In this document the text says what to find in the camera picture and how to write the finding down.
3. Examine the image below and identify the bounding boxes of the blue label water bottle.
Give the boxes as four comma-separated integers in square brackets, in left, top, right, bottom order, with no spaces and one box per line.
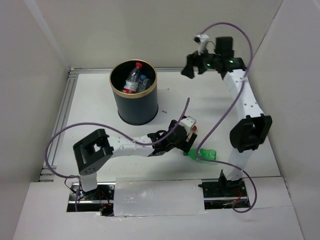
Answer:
[136,74,146,93]

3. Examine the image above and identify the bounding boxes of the clear wide-mouth plastic jar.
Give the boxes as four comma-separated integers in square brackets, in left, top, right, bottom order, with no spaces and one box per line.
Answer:
[143,78,153,91]

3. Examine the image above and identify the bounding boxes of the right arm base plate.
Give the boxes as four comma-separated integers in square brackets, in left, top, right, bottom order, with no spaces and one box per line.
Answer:
[198,176,251,210]

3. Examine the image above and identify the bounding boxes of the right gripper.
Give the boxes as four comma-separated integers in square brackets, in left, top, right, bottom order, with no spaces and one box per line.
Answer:
[180,43,220,79]

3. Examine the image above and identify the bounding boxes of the silver foil sheet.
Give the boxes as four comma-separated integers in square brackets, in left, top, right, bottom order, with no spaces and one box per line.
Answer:
[113,179,205,217]

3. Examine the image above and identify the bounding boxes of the green bottle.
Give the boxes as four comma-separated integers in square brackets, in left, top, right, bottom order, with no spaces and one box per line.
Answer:
[183,148,217,161]

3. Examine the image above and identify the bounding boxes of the black bin with gold rim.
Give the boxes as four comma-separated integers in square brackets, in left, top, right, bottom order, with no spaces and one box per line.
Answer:
[109,59,159,126]

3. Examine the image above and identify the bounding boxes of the crushed bottle red cap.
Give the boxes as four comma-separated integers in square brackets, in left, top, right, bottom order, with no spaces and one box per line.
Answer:
[191,126,198,133]

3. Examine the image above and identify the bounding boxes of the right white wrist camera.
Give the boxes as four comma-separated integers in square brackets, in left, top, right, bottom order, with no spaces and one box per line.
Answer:
[193,33,210,55]

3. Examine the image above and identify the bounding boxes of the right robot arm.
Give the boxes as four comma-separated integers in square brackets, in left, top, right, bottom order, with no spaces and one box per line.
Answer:
[181,33,272,196]

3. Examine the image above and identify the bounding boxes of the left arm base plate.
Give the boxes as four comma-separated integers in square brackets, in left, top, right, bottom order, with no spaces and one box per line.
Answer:
[66,182,116,217]

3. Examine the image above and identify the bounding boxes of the red label water bottle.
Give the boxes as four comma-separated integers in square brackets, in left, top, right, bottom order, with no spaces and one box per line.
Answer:
[122,62,143,94]

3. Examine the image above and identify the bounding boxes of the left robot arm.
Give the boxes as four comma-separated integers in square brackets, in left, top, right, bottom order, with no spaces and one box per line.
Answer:
[73,116,197,200]

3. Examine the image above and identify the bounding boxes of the aluminium frame rail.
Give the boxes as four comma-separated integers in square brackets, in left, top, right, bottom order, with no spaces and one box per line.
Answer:
[38,67,247,181]

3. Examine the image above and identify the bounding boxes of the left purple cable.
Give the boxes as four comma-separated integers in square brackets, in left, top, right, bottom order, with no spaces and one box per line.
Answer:
[44,97,191,213]

